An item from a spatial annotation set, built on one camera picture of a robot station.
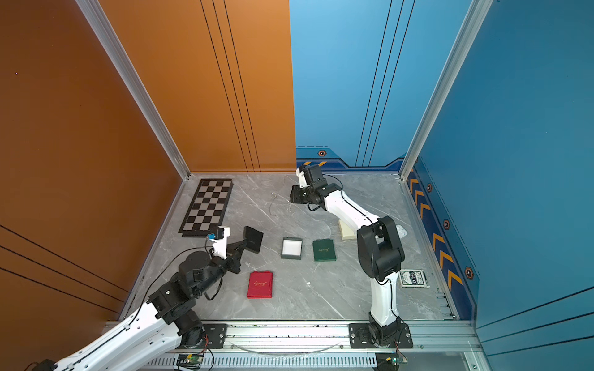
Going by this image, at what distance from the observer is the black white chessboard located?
984 mm

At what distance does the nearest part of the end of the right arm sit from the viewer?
0.69m

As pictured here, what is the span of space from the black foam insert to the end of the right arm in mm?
174

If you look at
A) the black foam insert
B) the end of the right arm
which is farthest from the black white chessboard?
the end of the right arm
